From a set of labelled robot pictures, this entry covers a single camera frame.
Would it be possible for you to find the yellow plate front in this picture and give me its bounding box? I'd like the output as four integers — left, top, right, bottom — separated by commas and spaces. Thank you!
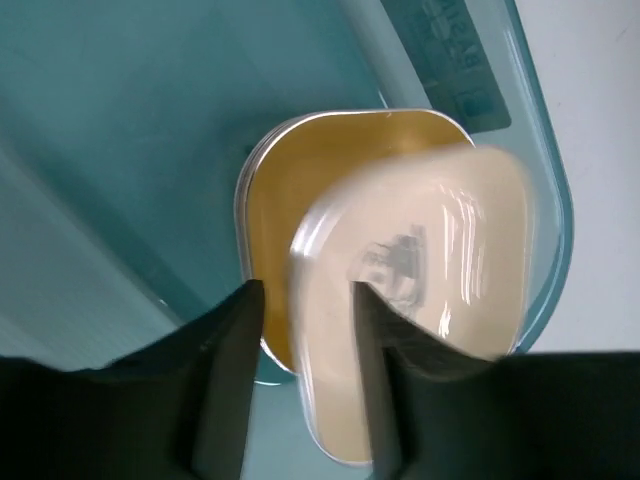
234, 108, 472, 384

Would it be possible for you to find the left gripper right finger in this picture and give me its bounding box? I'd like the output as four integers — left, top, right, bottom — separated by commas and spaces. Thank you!
352, 282, 639, 479

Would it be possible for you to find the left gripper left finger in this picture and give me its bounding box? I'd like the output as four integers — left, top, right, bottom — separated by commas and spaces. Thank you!
1, 280, 264, 479

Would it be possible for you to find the teal transparent plastic bin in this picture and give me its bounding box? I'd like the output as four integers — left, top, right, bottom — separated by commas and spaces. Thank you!
0, 0, 575, 480

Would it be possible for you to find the beige plate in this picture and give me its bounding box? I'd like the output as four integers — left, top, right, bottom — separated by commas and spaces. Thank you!
288, 145, 536, 466

